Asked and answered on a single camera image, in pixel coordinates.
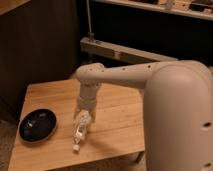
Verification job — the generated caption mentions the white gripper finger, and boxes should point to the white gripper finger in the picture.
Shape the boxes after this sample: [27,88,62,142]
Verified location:
[90,109,96,122]
[73,108,80,120]

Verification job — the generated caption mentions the clear plastic bottle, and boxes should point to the clear plastic bottle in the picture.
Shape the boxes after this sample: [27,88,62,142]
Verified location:
[73,110,92,152]

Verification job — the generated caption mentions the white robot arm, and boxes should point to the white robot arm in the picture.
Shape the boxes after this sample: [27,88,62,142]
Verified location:
[76,60,213,171]

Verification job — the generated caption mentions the black ceramic bowl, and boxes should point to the black ceramic bowl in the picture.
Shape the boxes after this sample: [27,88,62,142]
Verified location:
[18,108,57,143]

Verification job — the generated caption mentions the wooden table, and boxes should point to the wooden table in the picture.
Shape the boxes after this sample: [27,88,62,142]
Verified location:
[8,79,144,171]

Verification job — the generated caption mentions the grey metal beam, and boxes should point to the grey metal beam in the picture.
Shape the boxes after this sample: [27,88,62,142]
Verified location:
[80,37,176,64]

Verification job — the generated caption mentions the metal pole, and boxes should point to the metal pole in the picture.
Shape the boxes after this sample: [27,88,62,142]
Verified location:
[86,0,94,41]

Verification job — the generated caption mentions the wooden shelf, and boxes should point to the wooden shelf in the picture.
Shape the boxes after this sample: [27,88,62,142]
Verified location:
[92,0,213,21]

